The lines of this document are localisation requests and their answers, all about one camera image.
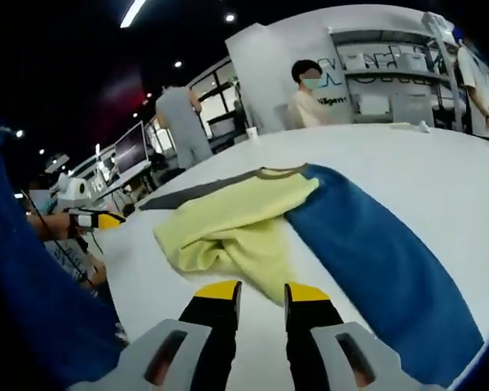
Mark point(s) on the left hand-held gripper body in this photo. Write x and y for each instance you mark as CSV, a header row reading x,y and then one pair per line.
x,y
71,193

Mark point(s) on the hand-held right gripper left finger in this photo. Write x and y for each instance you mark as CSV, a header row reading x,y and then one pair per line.
x,y
212,338

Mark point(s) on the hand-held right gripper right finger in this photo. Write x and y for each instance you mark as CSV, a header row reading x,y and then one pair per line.
x,y
309,346

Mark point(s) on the yellow grey blue garment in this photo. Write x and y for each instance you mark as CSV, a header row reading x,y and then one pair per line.
x,y
236,216

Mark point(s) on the white desk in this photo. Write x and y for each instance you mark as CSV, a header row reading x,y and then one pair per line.
x,y
106,179

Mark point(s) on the computer monitor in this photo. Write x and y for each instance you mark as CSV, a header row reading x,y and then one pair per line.
x,y
131,148

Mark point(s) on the person's blue clothing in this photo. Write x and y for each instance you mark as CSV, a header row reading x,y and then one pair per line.
x,y
32,305

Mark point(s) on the white paper cup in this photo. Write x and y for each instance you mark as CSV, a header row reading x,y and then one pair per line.
x,y
252,133

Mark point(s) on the ceiling strip light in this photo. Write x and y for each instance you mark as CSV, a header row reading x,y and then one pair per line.
x,y
132,14

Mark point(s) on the yellow folded cloth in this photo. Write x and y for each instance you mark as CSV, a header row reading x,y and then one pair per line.
x,y
405,125

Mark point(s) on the small white object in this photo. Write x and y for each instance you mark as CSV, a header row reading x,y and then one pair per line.
x,y
424,127

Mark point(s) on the grey chair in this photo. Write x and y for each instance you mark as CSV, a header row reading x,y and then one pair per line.
x,y
413,110

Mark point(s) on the white storage bin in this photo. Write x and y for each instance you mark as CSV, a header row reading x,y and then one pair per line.
x,y
359,62
413,62

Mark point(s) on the grey metal shelf rack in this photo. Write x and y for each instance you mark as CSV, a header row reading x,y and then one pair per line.
x,y
391,40

